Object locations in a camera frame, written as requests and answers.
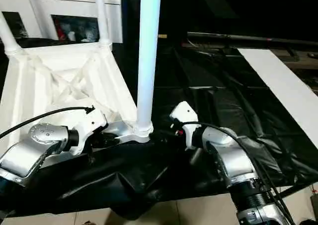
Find white plastic table leg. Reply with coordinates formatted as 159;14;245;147
133;0;162;144
0;10;25;60
93;0;113;49

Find thin floor cables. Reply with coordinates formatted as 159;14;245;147
280;185;318;225

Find white cabinet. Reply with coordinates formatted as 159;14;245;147
0;0;124;44

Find black stand leg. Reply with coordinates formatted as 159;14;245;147
279;182;317;199

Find grey floor box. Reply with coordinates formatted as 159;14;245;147
309;194;318;211

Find white plastic table top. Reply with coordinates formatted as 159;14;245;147
0;42;154;166

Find black case with gold label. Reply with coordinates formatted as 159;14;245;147
120;0;190;59

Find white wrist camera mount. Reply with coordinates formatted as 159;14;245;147
70;106;109;156
168;100;200;151

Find white flat sheet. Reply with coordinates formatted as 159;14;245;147
237;47;318;149

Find black long bar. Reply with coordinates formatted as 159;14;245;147
186;31;318;46

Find black mat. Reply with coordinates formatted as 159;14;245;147
0;37;318;221

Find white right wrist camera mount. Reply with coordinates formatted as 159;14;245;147
168;100;200;151

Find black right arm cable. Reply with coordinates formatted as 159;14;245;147
173;121;297;225

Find red white small bottle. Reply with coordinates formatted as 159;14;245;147
56;21;66;40

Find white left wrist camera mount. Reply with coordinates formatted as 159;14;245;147
70;106;109;156

